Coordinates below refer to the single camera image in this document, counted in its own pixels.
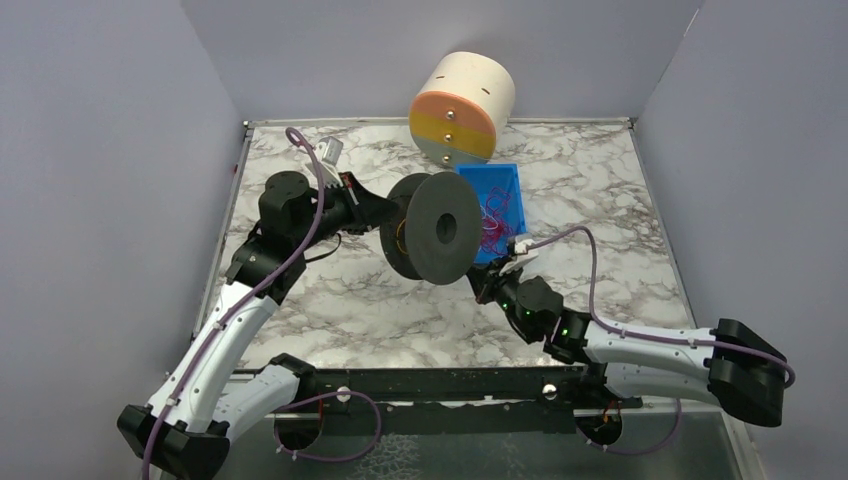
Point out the black cable spool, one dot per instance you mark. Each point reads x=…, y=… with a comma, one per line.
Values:
x=436, y=235

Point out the blue plastic bin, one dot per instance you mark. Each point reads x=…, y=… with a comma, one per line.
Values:
x=498, y=190

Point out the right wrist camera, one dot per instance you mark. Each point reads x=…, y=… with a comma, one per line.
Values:
x=521, y=250

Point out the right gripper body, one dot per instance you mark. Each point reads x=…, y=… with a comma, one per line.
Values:
x=490, y=277

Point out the cream cylindrical drawer container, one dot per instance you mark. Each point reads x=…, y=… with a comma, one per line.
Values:
x=459, y=113

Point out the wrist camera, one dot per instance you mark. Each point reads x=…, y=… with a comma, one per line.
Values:
x=328, y=151
x=521, y=250

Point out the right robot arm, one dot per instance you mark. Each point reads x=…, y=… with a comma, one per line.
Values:
x=729, y=366

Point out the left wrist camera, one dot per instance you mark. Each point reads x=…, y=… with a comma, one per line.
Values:
x=328, y=151

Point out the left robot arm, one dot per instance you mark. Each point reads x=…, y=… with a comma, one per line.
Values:
x=187, y=427

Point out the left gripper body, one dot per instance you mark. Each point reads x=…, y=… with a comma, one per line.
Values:
x=361, y=208

